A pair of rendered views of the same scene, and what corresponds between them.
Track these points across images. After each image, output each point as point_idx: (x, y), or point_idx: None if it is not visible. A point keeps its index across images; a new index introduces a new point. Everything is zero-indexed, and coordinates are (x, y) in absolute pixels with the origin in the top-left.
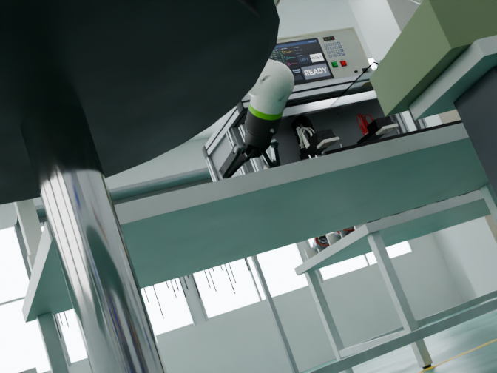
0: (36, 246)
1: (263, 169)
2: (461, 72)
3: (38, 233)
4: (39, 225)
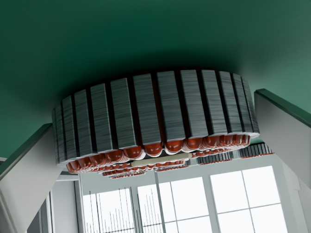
0: (310, 197)
1: (32, 217)
2: None
3: (307, 213)
4: (307, 223)
